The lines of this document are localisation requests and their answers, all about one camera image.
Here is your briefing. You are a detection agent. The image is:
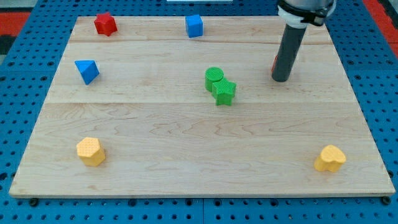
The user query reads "red star block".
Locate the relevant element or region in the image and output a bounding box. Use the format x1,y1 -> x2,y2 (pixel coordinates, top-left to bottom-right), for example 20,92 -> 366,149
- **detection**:
94,12 -> 118,36

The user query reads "yellow hexagon block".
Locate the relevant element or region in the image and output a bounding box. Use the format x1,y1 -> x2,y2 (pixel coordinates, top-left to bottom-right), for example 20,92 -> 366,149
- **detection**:
76,137 -> 106,167

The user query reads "green circle block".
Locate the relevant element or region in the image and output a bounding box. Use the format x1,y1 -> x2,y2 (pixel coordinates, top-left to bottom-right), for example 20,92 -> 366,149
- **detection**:
205,67 -> 224,92

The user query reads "blue triangle block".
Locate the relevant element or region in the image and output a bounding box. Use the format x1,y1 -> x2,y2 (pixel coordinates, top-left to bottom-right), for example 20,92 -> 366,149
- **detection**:
75,60 -> 100,85

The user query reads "blue cube block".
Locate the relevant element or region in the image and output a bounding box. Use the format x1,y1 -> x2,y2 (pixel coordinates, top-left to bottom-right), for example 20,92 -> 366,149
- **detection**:
185,14 -> 203,38

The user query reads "wooden board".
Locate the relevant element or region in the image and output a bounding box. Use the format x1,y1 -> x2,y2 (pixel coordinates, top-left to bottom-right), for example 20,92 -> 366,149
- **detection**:
9,16 -> 396,198

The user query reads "red circle block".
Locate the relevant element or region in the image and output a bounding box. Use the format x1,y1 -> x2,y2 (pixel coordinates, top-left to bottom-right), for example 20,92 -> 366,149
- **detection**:
271,55 -> 278,73

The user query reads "yellow heart block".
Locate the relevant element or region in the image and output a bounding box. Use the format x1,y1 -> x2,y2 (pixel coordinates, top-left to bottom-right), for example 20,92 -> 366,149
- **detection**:
313,144 -> 346,172

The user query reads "green star block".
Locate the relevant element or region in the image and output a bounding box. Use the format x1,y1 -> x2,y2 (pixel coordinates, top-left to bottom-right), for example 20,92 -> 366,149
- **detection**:
212,78 -> 236,106

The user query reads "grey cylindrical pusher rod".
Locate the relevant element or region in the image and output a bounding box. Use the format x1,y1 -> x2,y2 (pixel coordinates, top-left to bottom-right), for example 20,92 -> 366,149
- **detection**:
272,24 -> 307,82

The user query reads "robot arm with white collar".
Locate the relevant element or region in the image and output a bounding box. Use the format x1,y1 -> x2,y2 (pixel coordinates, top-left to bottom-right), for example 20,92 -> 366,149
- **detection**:
277,0 -> 337,29

